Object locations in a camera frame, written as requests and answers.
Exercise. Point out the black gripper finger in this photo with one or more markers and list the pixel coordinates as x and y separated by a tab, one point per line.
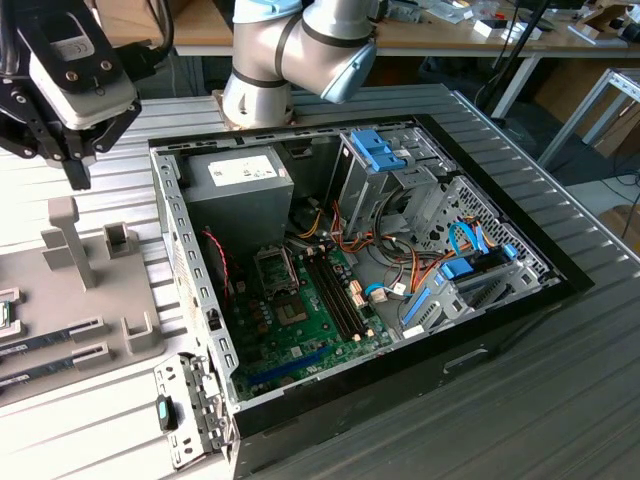
30	120
117	127

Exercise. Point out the CPU with silver top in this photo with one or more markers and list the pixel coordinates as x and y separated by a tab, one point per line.
4	315

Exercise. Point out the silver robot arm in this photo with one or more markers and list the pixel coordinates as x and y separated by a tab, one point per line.
325	55

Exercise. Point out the CPU socket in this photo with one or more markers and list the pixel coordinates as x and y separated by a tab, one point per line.
289	312

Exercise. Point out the grey power supply unit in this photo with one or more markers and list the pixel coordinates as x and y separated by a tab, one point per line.
240	210

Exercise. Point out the grey parts rack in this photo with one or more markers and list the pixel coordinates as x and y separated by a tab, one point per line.
50	300

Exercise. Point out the dark RAM stick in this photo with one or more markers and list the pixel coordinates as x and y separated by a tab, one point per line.
35	341
35	372

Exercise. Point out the metal optical drive bay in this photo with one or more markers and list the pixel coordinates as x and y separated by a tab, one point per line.
360	195

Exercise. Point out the blue drive bay latch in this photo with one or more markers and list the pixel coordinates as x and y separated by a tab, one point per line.
372	145

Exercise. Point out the black RAM slot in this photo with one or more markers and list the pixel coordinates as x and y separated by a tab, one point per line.
339	299
327	300
333	300
345	298

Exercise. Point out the green motherboard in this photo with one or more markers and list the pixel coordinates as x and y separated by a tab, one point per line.
300	345

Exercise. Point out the black latch with teal stripe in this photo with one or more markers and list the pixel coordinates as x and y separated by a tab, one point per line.
167	415

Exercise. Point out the blue expansion slot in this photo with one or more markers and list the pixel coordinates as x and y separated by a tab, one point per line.
290	366

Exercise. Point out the wooden desk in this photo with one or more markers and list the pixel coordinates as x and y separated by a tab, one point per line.
450	37

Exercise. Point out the hard disk in blue carrier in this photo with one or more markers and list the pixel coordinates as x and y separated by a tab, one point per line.
457	267

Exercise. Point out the black PC case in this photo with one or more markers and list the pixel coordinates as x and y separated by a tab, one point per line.
380	395

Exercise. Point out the small white box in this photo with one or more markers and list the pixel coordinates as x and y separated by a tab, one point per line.
485	27

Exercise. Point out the black slanted pole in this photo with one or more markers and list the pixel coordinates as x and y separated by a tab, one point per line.
520	37

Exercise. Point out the perforated metal disk bay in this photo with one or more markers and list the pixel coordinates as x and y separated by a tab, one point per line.
532	272

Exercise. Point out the open cardboard box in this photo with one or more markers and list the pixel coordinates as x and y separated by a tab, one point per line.
595	17

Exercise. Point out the large brown cardboard box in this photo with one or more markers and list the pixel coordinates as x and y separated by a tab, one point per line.
625	135

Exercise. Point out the white camera with black bracket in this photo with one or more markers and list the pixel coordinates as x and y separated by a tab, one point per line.
85	100

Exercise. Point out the blue plastic rail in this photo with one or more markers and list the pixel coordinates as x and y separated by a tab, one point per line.
417	306

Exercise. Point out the aluminium profile frame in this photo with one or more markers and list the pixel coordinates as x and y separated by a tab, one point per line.
576	119

